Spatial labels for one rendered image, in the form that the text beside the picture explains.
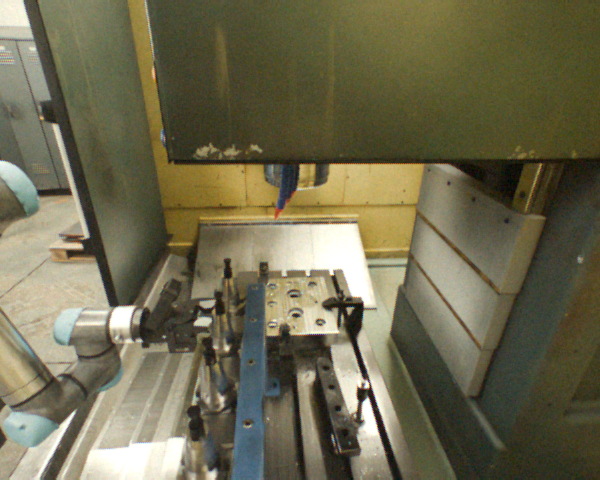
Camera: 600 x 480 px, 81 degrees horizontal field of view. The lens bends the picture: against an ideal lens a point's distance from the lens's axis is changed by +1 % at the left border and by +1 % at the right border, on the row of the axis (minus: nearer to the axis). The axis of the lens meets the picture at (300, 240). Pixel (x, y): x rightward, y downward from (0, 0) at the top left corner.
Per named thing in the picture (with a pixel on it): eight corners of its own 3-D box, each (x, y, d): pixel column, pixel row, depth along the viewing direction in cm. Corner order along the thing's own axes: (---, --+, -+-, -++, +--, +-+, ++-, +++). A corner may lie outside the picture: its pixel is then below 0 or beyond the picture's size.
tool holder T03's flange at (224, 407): (240, 414, 53) (239, 403, 51) (198, 426, 51) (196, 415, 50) (234, 382, 58) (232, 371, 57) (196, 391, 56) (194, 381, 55)
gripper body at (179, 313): (203, 328, 80) (148, 330, 79) (199, 297, 76) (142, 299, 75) (197, 353, 73) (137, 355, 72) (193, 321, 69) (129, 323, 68)
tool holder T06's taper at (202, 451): (218, 484, 42) (213, 449, 39) (180, 486, 41) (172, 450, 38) (224, 447, 46) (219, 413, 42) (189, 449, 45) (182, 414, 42)
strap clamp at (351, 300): (321, 331, 113) (323, 292, 107) (320, 324, 116) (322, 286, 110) (361, 329, 115) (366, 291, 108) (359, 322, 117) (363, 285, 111)
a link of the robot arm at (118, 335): (120, 299, 74) (105, 325, 67) (143, 298, 75) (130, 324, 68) (127, 326, 78) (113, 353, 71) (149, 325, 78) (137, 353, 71)
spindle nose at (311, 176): (340, 187, 80) (344, 132, 75) (272, 193, 75) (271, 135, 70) (315, 168, 94) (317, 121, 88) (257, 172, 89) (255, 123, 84)
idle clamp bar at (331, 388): (336, 471, 74) (339, 451, 71) (312, 375, 97) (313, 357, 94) (359, 467, 75) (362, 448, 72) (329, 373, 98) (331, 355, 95)
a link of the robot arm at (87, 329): (76, 331, 77) (66, 299, 73) (128, 329, 78) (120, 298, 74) (57, 357, 70) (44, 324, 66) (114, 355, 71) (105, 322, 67)
